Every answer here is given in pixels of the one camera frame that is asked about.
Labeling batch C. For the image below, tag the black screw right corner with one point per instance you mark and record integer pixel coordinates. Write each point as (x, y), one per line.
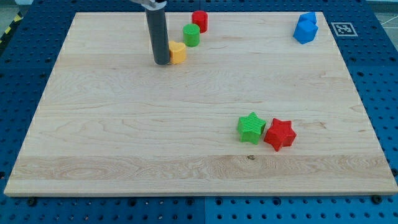
(376, 199)

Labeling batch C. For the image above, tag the green star block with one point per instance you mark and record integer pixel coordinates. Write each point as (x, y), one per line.
(250, 128)

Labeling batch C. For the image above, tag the red star block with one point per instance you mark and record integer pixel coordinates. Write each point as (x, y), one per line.
(280, 134)

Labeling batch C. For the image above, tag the white fiducial marker tag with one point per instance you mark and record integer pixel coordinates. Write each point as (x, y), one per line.
(344, 29)

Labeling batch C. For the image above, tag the yellow heart block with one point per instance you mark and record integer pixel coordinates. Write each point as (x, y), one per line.
(177, 52)

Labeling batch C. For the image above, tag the blue hexagon block front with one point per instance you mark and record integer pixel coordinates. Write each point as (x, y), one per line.
(305, 31)

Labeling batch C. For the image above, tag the black screw left corner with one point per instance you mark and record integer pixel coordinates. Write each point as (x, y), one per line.
(31, 201)

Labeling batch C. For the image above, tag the black screw corner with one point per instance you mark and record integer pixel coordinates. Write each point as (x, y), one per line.
(376, 199)
(31, 201)

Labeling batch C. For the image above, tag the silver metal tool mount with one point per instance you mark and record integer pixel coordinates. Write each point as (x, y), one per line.
(151, 4)

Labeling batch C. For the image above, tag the green cylinder block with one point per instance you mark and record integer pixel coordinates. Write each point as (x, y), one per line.
(191, 35)

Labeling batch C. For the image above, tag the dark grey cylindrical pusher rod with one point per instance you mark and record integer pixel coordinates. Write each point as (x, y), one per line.
(156, 21)

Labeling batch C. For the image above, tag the blue block rear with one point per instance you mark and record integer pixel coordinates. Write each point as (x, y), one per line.
(308, 16)

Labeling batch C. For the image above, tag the red cylinder block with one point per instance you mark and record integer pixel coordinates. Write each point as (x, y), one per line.
(200, 18)

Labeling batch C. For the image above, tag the light wooden board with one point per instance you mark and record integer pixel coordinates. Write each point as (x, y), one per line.
(113, 123)

